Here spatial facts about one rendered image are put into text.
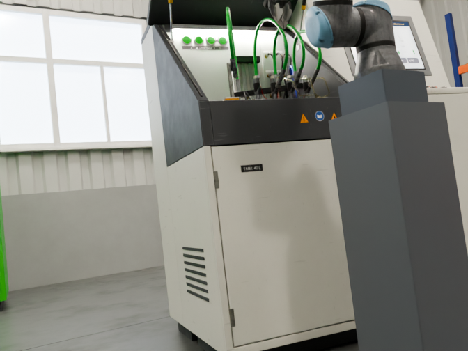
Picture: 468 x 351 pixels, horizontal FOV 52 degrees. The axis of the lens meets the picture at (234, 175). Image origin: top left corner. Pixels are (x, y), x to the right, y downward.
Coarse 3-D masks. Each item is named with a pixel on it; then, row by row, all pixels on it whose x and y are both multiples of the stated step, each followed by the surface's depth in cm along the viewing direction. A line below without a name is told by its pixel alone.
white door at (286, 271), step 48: (288, 144) 177; (240, 192) 168; (288, 192) 174; (336, 192) 182; (240, 240) 166; (288, 240) 172; (336, 240) 179; (240, 288) 164; (288, 288) 170; (336, 288) 177; (240, 336) 162
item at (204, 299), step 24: (168, 168) 216; (192, 168) 180; (192, 192) 183; (192, 216) 185; (216, 216) 164; (192, 240) 188; (216, 240) 163; (192, 264) 190; (216, 264) 163; (192, 288) 194; (216, 288) 165; (192, 312) 197; (216, 312) 167; (216, 336) 170; (288, 336) 168; (312, 336) 171; (336, 336) 183
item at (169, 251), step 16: (144, 32) 240; (144, 48) 243; (144, 64) 246; (160, 112) 221; (160, 128) 224; (160, 144) 227; (160, 160) 230; (160, 176) 233; (160, 192) 236; (160, 208) 239; (160, 224) 242; (176, 272) 218; (176, 288) 221; (176, 304) 223; (176, 320) 226; (192, 336) 214
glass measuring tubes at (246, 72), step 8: (240, 56) 229; (248, 56) 231; (256, 56) 232; (240, 64) 232; (248, 64) 232; (232, 72) 230; (240, 72) 232; (248, 72) 233; (240, 80) 231; (248, 80) 233; (240, 88) 228; (248, 88) 232
